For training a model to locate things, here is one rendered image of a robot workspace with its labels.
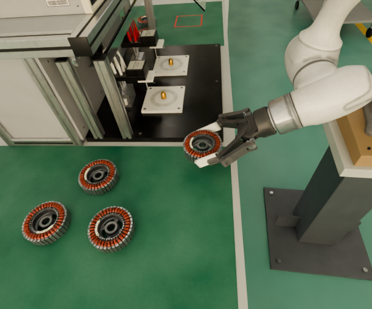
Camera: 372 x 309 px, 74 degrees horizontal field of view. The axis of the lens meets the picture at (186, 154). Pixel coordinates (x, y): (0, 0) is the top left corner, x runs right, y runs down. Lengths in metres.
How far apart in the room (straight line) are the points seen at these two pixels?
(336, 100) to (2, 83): 0.84
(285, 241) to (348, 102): 1.00
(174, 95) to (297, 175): 1.06
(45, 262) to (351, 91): 0.79
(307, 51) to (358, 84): 0.15
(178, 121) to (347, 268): 1.11
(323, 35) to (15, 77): 0.78
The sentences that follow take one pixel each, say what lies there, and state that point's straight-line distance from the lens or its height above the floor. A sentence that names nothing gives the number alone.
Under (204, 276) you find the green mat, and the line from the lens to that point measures 0.62.
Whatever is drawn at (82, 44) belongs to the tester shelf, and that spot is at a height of 1.10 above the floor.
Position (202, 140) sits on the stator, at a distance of 0.72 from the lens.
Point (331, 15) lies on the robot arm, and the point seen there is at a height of 1.11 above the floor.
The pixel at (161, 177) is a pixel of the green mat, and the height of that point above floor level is 0.75.
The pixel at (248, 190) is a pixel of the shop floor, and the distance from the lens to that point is 1.61.
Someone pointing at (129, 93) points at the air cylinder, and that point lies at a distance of 0.95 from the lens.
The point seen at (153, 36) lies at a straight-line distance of 1.08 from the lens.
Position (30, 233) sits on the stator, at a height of 0.78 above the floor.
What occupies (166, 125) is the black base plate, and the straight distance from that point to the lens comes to 0.86.
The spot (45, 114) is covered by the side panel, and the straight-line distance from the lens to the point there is 0.89.
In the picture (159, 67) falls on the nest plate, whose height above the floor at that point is 0.78.
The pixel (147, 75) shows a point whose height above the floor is 0.88.
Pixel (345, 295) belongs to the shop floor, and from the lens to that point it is 1.51.
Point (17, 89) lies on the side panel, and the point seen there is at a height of 0.97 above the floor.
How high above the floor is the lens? 1.35
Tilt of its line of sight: 50 degrees down
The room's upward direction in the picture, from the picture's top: 7 degrees counter-clockwise
